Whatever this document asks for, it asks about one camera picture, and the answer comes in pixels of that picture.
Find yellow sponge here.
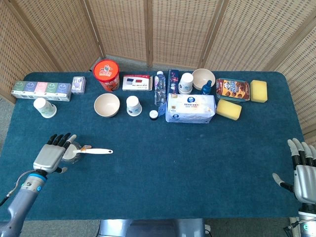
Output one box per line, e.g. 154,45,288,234
250,79,269,103
215,99,242,121

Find small purple plastic box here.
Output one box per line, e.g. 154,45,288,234
71,76,86,95

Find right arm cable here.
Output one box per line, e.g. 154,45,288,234
283,221,301,233

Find white printed paper cup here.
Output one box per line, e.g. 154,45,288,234
33,97,58,119
178,72,194,95
125,95,143,117

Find white flat card box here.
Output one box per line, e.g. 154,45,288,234
122,74,153,92

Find grey left arm cable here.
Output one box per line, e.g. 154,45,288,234
0,170,34,207

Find woven wooden folding screen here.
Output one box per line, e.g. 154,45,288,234
0,0,316,136

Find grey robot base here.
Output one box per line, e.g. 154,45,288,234
97,219,206,237

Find white-handled steel wool brush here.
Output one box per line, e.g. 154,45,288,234
61,143,114,164

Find blue felt table cover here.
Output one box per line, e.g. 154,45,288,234
0,71,307,222

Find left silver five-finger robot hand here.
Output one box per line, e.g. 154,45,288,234
33,133,78,175

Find red cylindrical snack can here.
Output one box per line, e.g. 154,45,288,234
93,59,120,93

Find blue spray bottle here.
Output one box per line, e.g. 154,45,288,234
201,79,213,96

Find multicolour tissue pack row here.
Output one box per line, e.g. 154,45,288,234
10,80,73,102

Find brown cookie box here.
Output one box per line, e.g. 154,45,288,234
216,78,250,101

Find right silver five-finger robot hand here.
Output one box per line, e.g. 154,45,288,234
272,138,316,205

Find white wet wipes pack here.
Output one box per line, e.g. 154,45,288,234
164,93,217,124

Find clear container teal rim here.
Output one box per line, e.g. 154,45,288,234
215,78,251,103

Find dark blue narrow box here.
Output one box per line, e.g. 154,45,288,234
167,69,180,95

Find clear plastic water bottle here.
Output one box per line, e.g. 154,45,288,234
154,71,166,107

